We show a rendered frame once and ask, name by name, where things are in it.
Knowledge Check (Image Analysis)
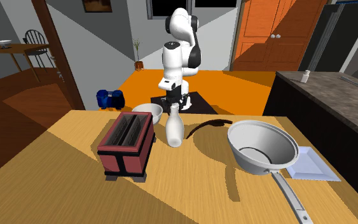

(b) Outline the black robot stand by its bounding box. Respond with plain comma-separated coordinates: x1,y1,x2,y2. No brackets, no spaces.
149,91,219,115

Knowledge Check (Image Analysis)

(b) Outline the white bowl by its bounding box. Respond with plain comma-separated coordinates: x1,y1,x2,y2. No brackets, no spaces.
131,103,164,126

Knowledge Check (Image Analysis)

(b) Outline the white bottle vase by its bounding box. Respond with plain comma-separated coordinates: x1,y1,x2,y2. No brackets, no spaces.
165,104,185,148

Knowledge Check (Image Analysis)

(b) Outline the potted plant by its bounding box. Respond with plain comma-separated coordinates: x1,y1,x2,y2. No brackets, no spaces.
132,38,145,72

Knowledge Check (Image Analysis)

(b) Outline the blue bag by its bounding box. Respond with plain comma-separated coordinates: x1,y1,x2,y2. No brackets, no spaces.
96,89,126,110

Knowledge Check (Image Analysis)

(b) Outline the red toaster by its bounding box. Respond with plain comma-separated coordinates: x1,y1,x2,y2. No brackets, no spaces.
97,111,156,183

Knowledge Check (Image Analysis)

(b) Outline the dark window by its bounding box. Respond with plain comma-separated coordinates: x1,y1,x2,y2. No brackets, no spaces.
146,0,239,20

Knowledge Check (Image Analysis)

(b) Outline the grey frying pan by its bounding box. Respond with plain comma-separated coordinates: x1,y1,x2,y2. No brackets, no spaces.
226,120,314,224

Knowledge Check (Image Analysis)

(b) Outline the orange double door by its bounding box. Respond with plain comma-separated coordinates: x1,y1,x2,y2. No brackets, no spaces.
230,0,329,73

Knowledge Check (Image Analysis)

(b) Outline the dark kitchen counter cabinet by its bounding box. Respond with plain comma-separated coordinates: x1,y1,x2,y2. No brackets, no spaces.
262,71,358,206

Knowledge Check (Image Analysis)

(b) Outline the brown open door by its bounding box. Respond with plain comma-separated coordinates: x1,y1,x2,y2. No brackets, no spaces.
31,0,86,111

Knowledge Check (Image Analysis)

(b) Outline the small white bottle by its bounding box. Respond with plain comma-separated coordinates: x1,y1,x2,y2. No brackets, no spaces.
299,69,311,84

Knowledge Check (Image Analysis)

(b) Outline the black spindle chair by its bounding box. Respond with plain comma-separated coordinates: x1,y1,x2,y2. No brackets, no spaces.
22,29,57,69

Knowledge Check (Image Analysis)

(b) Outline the white square plate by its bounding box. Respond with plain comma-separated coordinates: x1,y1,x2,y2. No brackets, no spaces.
285,146,342,182

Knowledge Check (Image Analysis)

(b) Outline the black refrigerator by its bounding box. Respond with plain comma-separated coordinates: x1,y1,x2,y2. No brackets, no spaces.
297,0,358,79

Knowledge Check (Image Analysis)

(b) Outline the brown wooden table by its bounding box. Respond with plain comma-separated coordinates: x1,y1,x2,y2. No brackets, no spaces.
0,39,51,83

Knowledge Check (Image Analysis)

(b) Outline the grey flat bar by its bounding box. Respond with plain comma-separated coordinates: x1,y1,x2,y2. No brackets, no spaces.
339,76,358,92

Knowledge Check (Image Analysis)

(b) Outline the dark wall picture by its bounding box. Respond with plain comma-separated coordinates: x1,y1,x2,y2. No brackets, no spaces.
81,0,113,13

